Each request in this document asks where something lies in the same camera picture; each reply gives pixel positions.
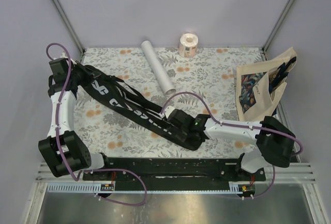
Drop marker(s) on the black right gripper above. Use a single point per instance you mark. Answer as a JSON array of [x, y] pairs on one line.
[[180, 134]]

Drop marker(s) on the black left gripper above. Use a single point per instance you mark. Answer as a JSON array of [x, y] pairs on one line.
[[89, 75]]

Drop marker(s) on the white shuttlecock tube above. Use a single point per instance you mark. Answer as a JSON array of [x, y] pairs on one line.
[[159, 71]]

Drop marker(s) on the black racket bag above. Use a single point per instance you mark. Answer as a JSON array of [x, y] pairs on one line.
[[108, 91]]

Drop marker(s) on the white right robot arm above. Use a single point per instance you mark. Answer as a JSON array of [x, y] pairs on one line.
[[273, 142]]

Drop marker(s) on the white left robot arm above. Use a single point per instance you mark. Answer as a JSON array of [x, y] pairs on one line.
[[63, 151]]

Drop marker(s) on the floral table mat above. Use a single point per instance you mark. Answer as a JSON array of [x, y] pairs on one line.
[[205, 83]]

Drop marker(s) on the pink toilet paper roll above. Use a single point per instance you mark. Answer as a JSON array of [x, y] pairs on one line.
[[188, 45]]

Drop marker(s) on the beige tote bag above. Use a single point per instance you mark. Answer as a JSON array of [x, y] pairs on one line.
[[260, 86]]

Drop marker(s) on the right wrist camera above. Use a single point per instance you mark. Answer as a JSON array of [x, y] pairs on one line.
[[167, 112]]

